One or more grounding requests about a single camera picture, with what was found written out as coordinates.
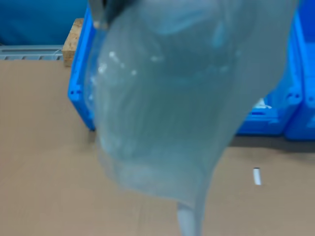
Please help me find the brown cardboard sheet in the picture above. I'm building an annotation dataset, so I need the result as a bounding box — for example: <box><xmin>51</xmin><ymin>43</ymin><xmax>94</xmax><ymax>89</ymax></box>
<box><xmin>0</xmin><ymin>59</ymin><xmax>315</xmax><ymax>236</ymax></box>

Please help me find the cork board block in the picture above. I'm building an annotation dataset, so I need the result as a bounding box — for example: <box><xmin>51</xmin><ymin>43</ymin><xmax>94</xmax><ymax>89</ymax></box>
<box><xmin>61</xmin><ymin>17</ymin><xmax>86</xmax><ymax>67</ymax></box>

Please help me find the blue bin with syringe packets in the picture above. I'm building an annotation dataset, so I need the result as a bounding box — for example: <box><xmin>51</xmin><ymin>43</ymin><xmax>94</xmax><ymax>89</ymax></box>
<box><xmin>67</xmin><ymin>0</ymin><xmax>302</xmax><ymax>137</ymax></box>

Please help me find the white printed gauze packet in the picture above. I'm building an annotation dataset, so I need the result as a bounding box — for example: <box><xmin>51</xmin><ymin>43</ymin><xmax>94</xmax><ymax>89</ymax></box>
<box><xmin>83</xmin><ymin>0</ymin><xmax>302</xmax><ymax>236</ymax></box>

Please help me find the blue bin with masks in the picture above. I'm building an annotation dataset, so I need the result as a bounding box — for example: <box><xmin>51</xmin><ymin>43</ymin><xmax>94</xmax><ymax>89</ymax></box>
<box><xmin>285</xmin><ymin>24</ymin><xmax>315</xmax><ymax>141</ymax></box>

